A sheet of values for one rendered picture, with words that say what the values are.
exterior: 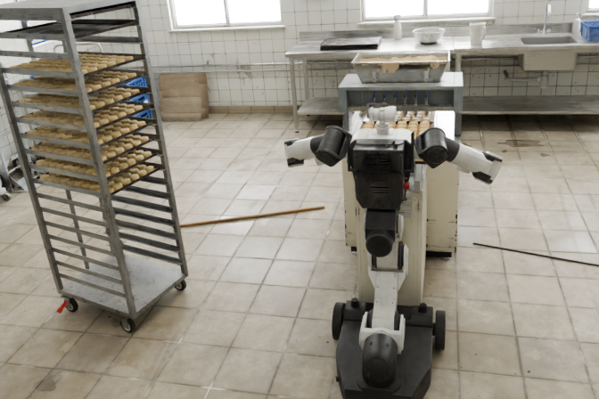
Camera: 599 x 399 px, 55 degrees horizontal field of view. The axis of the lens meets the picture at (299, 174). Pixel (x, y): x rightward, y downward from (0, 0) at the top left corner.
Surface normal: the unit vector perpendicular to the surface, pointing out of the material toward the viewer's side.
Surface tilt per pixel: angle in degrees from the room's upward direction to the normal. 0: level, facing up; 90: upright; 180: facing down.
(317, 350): 0
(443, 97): 90
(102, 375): 0
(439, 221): 90
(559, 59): 91
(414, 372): 0
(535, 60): 91
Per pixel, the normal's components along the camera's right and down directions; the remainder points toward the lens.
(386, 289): -0.18, -0.55
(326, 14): -0.22, 0.40
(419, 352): -0.07, -0.91
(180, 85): -0.23, 0.07
